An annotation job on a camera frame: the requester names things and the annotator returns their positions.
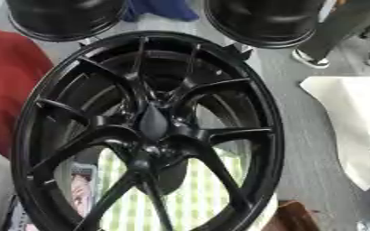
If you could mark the black spoked wheel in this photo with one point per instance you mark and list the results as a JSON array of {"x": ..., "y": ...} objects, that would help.
[{"x": 135, "y": 174}]

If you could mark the black round wheel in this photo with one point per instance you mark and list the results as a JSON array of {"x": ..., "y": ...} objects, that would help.
[
  {"x": 62, "y": 18},
  {"x": 267, "y": 21}
]

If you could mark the blue fabric item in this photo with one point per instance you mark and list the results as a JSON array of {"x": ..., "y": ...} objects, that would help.
[{"x": 159, "y": 9}]

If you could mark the pink printed package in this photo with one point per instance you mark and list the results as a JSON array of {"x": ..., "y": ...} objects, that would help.
[{"x": 81, "y": 189}]

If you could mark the brown wooden furniture piece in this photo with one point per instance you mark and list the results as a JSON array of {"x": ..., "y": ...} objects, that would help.
[{"x": 293, "y": 218}]

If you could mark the white sheet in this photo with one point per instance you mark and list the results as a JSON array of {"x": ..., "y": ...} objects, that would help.
[{"x": 351, "y": 120}]

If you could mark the person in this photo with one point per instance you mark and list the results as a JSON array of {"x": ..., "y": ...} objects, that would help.
[{"x": 341, "y": 27}]

